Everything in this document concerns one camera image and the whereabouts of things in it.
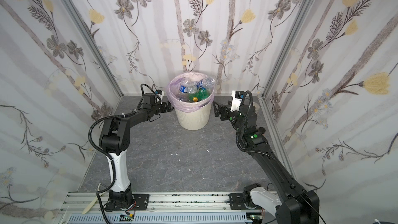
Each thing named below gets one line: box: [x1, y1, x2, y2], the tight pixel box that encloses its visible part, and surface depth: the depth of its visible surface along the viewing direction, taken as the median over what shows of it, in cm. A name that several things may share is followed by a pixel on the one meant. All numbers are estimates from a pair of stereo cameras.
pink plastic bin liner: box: [166, 71, 216, 113], surface depth 84 cm
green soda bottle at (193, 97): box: [188, 93, 200, 103], surface depth 90 cm
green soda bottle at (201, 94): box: [191, 88, 210, 103], surface depth 93 cm
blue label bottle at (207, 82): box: [199, 76, 216, 90], surface depth 84 cm
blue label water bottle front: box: [178, 79, 191, 97], surface depth 95 cm
